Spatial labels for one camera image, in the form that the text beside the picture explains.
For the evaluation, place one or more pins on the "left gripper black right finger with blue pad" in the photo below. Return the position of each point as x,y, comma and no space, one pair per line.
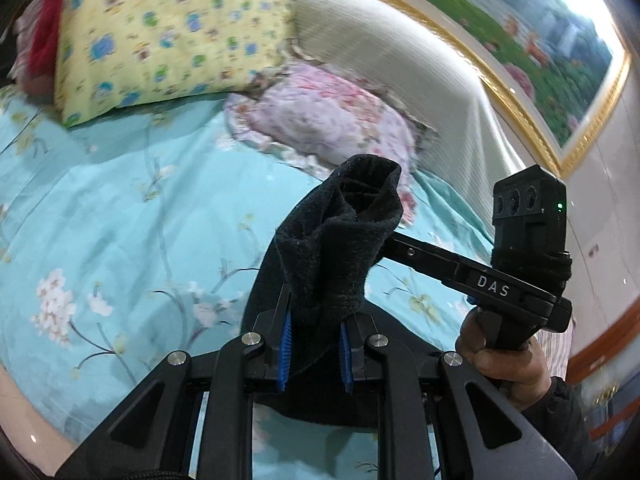
383,369

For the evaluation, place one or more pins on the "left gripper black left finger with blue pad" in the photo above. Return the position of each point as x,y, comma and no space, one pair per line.
246,367

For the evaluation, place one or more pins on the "black pants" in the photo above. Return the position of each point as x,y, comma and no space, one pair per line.
324,250

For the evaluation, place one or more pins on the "dark jacket sleeve forearm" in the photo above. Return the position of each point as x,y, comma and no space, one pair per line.
558,418

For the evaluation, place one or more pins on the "person's right hand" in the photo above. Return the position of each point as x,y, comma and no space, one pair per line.
524,374

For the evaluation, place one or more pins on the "striped plaid cloth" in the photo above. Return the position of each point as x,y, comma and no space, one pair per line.
557,348

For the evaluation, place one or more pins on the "light blue floral bedsheet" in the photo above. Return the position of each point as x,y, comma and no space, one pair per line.
123,240

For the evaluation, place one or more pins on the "pink purple floral pillow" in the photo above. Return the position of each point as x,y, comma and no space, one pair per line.
316,116

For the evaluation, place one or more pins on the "gold framed landscape painting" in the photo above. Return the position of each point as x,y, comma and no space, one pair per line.
556,67

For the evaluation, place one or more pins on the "beige ribbed headboard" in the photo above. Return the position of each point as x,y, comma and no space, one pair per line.
431,79

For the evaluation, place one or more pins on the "yellow cartoon print pillow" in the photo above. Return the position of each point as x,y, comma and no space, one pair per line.
122,53

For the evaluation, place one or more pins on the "red cloth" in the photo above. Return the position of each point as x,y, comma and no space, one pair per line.
35,32

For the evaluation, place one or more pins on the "black camera box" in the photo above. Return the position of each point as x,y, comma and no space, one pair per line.
529,218

